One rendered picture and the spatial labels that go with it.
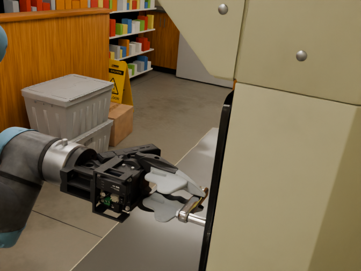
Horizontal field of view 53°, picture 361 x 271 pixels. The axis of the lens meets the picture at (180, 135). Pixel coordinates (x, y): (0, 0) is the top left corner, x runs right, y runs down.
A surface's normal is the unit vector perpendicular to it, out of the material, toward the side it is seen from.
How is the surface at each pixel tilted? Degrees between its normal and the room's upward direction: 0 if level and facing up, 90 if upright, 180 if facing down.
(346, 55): 90
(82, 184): 3
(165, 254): 0
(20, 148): 49
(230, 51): 90
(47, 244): 0
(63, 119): 95
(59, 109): 95
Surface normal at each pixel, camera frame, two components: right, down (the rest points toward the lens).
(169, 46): -0.39, 0.34
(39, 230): 0.09, -0.91
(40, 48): 0.91, 0.24
